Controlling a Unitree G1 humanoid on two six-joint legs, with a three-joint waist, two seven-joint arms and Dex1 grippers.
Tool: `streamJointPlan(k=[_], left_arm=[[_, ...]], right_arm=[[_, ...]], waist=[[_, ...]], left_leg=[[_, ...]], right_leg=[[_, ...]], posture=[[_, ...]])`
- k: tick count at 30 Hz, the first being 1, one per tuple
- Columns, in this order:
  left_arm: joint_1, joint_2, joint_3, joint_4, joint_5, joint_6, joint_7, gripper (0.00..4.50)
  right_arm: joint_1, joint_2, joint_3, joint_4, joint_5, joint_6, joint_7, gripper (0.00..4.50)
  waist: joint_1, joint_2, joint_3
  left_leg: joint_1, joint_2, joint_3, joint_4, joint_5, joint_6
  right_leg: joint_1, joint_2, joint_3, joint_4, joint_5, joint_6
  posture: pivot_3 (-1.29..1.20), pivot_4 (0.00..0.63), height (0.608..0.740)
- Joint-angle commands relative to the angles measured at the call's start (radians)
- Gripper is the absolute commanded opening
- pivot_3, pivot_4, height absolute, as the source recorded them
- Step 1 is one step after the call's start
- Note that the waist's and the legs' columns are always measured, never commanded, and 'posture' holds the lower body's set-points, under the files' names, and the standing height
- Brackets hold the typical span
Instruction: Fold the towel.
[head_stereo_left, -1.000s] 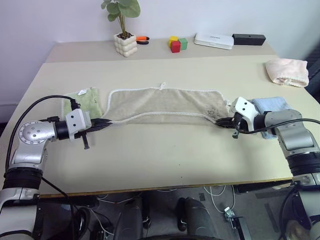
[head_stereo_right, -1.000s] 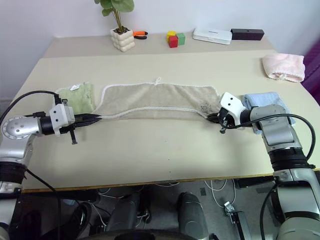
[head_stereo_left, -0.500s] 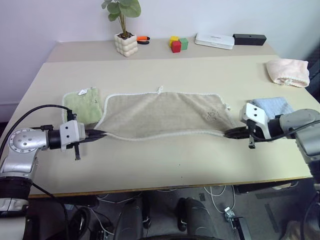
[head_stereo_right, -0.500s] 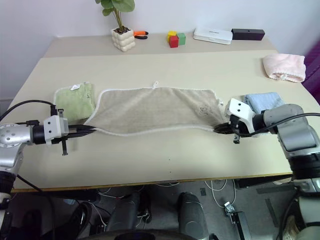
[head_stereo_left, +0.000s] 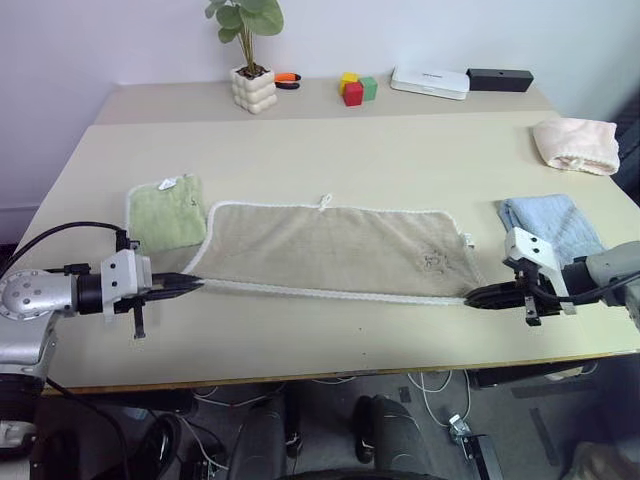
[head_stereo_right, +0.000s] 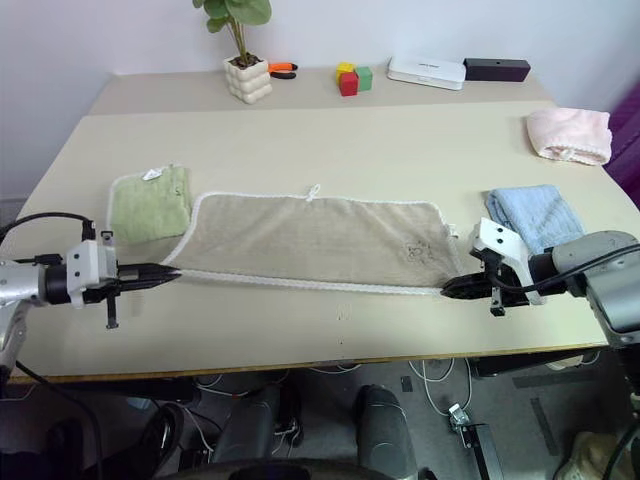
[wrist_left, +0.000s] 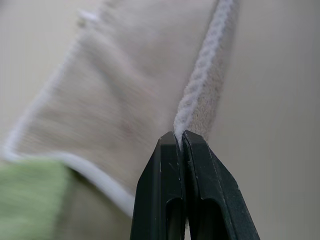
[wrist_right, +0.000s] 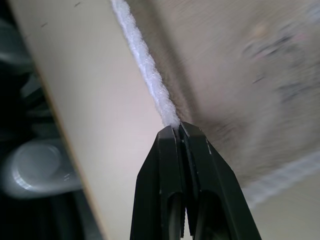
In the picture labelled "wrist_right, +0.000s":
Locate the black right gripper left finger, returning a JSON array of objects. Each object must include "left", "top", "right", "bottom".
[{"left": 129, "top": 125, "right": 187, "bottom": 240}]

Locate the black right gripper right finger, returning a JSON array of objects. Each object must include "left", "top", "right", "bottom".
[{"left": 178, "top": 121, "right": 262, "bottom": 240}]

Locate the beige towel with white edge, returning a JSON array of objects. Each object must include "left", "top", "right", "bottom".
[{"left": 109, "top": 0, "right": 320, "bottom": 208}]

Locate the silver robot body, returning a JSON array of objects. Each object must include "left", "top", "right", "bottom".
[{"left": 0, "top": 139, "right": 83, "bottom": 200}]

